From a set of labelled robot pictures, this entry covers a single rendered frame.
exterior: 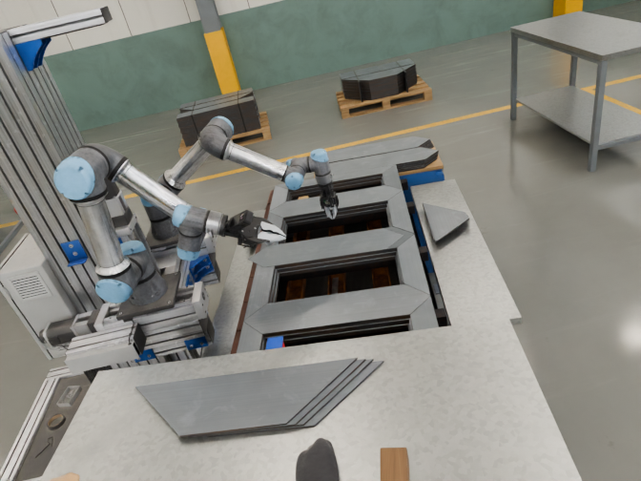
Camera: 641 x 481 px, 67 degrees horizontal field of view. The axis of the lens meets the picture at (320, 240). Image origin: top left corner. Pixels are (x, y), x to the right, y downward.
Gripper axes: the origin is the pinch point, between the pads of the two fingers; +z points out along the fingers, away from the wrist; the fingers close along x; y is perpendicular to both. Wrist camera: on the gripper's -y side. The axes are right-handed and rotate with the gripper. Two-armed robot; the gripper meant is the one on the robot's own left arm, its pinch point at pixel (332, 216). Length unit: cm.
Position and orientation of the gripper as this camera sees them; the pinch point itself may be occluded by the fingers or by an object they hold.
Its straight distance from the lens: 238.8
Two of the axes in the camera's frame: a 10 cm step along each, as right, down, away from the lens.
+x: 9.8, -1.5, -1.3
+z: 2.0, 8.3, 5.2
